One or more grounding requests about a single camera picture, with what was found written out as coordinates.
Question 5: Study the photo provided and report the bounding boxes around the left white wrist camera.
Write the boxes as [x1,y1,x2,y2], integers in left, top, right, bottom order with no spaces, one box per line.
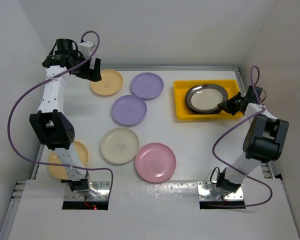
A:
[78,41,96,58]

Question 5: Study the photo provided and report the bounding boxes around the orange plate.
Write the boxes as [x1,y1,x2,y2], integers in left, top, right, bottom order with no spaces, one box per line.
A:
[47,141,89,180]
[90,69,123,97]

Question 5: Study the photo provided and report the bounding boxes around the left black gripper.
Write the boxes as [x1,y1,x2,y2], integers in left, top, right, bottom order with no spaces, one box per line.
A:
[70,51,101,82]

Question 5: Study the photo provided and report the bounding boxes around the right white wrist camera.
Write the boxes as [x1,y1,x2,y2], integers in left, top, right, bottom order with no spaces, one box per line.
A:
[240,92,247,98]

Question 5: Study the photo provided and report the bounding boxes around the near orange plate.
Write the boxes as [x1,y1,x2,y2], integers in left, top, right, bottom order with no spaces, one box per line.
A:
[47,141,89,180]

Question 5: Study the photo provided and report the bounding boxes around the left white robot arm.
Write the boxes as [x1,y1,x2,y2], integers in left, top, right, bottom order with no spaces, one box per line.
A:
[29,38,102,200]

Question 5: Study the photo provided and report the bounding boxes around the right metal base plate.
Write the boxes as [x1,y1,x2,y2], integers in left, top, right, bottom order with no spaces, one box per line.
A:
[197,180,244,202]

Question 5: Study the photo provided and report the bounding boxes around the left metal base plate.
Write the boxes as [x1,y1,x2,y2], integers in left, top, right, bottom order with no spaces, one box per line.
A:
[63,181,110,202]

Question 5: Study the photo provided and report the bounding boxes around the far purple plate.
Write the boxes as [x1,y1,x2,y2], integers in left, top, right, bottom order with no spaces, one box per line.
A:
[130,72,164,100]

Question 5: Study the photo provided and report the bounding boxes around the purple plate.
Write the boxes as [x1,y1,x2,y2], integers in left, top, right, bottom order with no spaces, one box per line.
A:
[130,72,164,100]
[111,95,148,126]

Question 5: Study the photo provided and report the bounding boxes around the cream plate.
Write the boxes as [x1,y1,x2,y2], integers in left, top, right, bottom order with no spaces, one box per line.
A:
[100,127,140,165]

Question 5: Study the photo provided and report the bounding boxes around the dark rimmed plate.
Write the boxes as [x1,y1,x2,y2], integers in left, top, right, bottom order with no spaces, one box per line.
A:
[185,84,228,110]
[187,106,222,115]

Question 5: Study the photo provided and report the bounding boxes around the middle purple plate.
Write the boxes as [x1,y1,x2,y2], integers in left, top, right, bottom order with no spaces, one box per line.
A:
[111,95,148,126]

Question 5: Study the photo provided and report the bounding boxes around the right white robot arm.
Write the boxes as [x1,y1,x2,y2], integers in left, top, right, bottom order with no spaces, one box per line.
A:
[212,85,289,195]

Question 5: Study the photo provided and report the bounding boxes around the metal base plate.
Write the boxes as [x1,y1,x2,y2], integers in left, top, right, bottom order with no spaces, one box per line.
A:
[63,181,110,202]
[197,180,244,202]

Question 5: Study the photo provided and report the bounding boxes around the pink plate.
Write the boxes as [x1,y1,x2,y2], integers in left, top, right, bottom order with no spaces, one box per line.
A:
[135,142,177,184]

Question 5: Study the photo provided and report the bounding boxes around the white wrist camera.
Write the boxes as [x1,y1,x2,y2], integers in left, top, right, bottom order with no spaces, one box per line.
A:
[78,41,96,58]
[240,92,247,98]

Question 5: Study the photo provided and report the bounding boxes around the far orange plate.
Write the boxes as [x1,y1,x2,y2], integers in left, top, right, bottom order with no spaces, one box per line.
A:
[90,69,123,97]

